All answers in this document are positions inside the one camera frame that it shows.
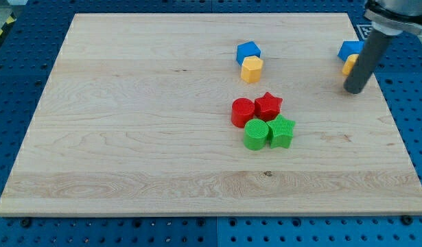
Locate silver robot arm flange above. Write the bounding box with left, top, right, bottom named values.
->
left=364, top=0, right=422, bottom=36

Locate blue cube block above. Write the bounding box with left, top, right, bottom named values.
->
left=236, top=41, right=261, bottom=66

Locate red cylinder block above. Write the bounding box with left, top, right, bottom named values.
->
left=231, top=97, right=255, bottom=128

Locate green cylinder block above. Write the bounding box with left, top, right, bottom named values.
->
left=243, top=119, right=269, bottom=150

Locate red star block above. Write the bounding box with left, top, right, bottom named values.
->
left=254, top=92, right=283, bottom=121

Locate yellow hexagon block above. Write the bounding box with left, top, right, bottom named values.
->
left=240, top=56, right=263, bottom=83

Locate light wooden board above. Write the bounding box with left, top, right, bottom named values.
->
left=0, top=13, right=422, bottom=217

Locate green star block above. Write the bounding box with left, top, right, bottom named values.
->
left=266, top=115, right=296, bottom=148

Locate yellow block at right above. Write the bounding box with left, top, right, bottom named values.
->
left=342, top=54, right=359, bottom=75

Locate blue block at right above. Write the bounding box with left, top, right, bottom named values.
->
left=338, top=40, right=364, bottom=62

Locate black white fiducial tag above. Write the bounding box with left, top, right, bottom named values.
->
left=356, top=24, right=373, bottom=40

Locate yellow black hazard tape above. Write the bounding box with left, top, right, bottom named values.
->
left=0, top=12, right=16, bottom=46

